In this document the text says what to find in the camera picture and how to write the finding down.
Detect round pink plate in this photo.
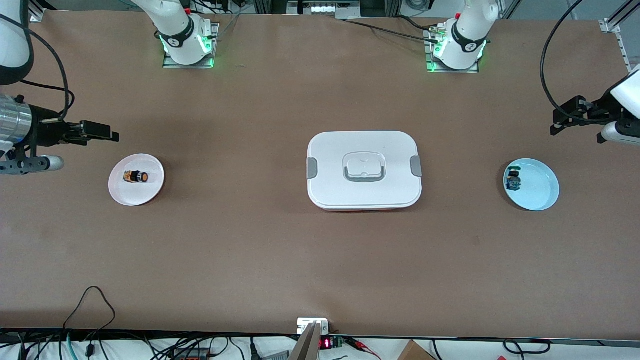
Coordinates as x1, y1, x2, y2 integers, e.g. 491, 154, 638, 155
108, 153, 166, 207

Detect round light blue plate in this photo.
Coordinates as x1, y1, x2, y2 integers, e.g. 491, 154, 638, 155
503, 158, 560, 212

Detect green-black small part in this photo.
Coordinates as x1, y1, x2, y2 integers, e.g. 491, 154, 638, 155
505, 167, 523, 193

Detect black device red lights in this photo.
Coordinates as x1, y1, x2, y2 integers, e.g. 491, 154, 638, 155
172, 347, 211, 360

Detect white lunch box grey latches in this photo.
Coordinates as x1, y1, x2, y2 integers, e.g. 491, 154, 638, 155
306, 130, 423, 212

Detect white power strip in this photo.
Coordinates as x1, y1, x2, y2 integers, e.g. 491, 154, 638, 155
287, 0, 362, 21

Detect brown cardboard piece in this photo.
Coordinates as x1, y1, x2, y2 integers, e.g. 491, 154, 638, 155
397, 340, 436, 360

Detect grey metal bar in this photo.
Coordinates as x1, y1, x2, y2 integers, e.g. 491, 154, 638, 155
289, 321, 323, 360

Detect red clip lead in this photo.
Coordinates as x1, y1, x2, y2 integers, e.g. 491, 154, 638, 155
345, 336, 382, 360

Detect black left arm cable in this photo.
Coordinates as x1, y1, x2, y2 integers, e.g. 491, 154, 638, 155
539, 0, 611, 123

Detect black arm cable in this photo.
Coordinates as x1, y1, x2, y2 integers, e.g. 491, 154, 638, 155
0, 12, 76, 123
539, 0, 611, 123

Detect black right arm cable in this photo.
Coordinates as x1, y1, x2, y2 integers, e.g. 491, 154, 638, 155
0, 12, 76, 123

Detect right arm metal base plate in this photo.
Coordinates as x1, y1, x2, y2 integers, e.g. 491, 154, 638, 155
162, 21, 221, 69

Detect thin black looped cable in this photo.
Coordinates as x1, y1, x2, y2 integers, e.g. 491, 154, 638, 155
62, 286, 117, 346

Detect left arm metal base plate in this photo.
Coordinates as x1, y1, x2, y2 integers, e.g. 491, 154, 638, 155
424, 27, 481, 74

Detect black cable across table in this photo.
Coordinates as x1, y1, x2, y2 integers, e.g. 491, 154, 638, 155
345, 17, 441, 43

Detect black flat loop cable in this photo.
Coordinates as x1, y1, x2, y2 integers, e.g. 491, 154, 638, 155
502, 339, 552, 355

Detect small white bracket box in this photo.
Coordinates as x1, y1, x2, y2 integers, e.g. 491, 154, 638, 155
297, 318, 330, 335

